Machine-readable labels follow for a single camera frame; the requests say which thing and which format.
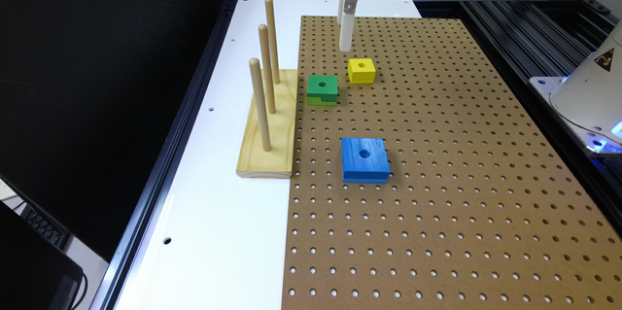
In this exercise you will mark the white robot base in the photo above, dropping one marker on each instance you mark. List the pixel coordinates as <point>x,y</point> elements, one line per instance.
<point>588,100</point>

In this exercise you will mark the wooden peg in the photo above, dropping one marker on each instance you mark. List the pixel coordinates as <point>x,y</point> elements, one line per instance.
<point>260,103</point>
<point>267,71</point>
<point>272,41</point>

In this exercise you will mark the wooden peg base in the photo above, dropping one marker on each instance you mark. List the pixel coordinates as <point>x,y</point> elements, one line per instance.
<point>253,160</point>

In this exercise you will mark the yellow square block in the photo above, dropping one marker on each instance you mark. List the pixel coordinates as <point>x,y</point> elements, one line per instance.
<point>361,71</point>

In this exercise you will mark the blue square block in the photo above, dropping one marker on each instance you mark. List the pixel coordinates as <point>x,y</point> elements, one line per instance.
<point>364,160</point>

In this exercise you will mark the dark green square block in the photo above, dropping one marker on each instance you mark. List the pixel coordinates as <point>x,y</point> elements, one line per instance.
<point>322,86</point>

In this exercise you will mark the front wooden peg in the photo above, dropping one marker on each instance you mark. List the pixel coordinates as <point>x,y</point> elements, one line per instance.
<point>260,103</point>

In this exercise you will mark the light green block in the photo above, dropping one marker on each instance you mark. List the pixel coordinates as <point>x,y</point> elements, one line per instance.
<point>319,101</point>

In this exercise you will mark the middle wooden peg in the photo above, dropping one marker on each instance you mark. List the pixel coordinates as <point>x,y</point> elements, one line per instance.
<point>267,71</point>

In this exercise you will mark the brown pegboard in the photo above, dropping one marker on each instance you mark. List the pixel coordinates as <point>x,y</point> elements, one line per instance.
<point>479,211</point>

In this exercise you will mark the rear wooden peg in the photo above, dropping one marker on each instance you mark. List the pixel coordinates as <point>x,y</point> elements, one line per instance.
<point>272,41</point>

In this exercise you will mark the black monitor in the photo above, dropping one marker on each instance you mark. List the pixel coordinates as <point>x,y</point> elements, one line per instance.
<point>35,275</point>

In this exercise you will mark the black keyboard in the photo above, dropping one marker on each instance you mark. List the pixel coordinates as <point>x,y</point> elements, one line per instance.
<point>53,233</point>

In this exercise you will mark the black aluminium table frame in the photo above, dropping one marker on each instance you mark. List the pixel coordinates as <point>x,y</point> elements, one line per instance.
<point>202,237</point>

